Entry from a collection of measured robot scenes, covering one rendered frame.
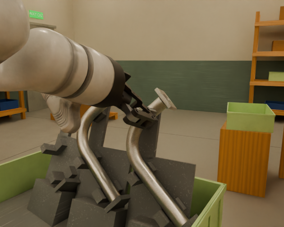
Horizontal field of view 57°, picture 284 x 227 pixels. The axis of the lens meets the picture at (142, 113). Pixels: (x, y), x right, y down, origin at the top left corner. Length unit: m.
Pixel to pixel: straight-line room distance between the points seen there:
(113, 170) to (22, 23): 0.53
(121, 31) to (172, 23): 1.44
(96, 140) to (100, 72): 0.43
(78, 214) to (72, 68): 0.47
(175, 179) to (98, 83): 0.35
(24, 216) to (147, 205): 0.36
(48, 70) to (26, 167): 0.70
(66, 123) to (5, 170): 0.57
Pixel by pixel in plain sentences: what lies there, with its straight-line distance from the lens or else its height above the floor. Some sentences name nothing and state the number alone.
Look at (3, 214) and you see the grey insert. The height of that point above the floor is 0.85.
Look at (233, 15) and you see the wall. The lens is 6.62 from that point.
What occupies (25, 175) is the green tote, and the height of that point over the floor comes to 0.90.
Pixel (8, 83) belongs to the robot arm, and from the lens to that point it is 0.29.
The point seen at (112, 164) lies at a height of 1.00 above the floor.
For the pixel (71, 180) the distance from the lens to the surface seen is 0.74.
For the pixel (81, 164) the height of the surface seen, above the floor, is 1.01.
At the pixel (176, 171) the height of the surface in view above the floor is 1.02.
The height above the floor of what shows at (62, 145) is 1.02.
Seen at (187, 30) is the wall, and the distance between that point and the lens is 6.79.
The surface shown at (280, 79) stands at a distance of 5.97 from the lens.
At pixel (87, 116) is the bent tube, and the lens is 0.71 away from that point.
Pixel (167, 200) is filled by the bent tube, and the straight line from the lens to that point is 0.57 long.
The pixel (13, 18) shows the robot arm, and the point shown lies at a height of 1.30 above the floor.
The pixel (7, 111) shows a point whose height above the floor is 0.25.
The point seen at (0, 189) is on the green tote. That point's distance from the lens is 0.93.
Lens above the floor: 1.27
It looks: 12 degrees down
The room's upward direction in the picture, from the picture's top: straight up
